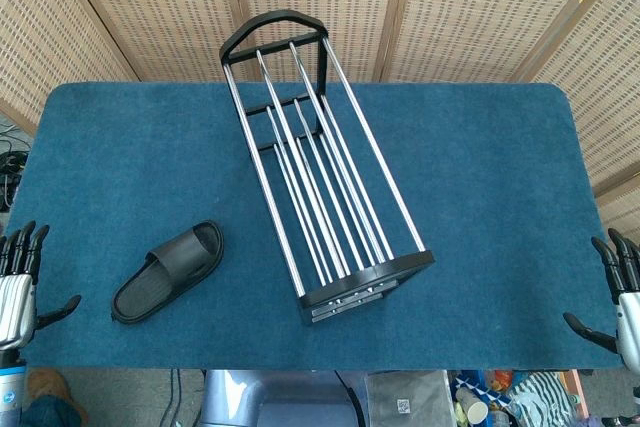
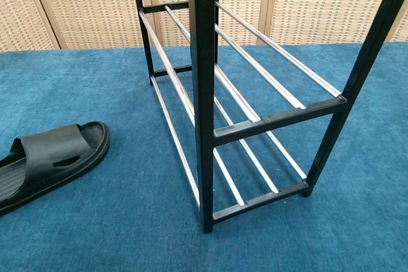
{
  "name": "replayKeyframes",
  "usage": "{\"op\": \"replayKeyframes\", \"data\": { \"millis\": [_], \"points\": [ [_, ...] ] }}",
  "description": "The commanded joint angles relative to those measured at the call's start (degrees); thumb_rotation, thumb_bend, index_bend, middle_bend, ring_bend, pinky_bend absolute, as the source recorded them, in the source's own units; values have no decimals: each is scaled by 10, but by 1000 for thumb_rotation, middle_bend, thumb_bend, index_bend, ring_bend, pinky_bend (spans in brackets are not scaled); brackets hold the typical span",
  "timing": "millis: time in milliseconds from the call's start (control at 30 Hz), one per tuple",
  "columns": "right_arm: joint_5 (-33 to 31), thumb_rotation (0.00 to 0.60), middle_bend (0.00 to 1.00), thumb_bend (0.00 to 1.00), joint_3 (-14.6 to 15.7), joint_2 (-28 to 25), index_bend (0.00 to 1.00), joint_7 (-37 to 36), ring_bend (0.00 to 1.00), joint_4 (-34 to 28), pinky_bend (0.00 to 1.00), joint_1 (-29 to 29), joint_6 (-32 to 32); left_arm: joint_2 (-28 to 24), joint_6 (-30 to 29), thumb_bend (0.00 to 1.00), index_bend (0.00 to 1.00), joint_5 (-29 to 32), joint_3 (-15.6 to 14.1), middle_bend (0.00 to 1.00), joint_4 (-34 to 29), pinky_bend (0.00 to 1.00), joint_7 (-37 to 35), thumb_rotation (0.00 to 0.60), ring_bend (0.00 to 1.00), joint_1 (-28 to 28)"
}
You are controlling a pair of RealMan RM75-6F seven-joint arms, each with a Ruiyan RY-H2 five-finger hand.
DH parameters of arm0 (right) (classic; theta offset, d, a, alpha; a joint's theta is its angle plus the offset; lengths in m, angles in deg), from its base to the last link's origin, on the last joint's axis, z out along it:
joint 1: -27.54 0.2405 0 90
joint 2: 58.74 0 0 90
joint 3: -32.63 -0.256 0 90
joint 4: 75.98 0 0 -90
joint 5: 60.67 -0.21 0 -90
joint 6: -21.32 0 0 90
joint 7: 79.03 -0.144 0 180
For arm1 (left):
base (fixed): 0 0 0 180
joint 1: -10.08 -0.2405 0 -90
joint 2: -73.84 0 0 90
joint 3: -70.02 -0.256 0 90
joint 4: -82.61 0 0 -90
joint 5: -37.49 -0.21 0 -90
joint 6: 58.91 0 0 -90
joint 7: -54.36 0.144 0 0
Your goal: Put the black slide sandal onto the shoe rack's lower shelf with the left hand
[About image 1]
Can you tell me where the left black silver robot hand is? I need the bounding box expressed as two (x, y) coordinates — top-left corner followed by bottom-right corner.
(0, 220), (83, 352)

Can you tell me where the grey fabric bag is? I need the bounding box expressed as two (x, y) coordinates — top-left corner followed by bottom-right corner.
(363, 370), (457, 427)

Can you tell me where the woven rattan folding screen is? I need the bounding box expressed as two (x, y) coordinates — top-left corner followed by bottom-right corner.
(0, 0), (640, 243)

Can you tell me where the brown shoe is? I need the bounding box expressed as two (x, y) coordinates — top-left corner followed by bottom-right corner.
(26, 368), (77, 411)

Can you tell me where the black cable bundle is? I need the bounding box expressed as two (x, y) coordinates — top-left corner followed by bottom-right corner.
(0, 134), (30, 213)

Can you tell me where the black slide sandal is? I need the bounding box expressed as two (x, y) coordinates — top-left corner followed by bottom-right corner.
(110, 219), (226, 324)

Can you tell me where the white paper cup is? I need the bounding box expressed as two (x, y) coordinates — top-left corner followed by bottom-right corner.
(455, 389), (489, 425)

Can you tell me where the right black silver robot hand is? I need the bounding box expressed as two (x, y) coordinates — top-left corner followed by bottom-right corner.
(563, 228), (640, 368)

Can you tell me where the black chrome shoe rack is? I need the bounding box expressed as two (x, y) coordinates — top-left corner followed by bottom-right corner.
(218, 8), (435, 327)

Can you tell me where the grey blue robot torso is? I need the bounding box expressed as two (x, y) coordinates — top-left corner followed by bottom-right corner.
(199, 369), (369, 427)

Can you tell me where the black white striped cloth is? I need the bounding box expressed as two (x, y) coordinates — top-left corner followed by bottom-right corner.
(508, 371), (572, 422)

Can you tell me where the blue white patterned package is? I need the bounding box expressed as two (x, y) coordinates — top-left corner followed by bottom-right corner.
(456, 370), (507, 400)

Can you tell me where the blue carpet mat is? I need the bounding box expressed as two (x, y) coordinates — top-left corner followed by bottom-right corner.
(7, 80), (626, 372)

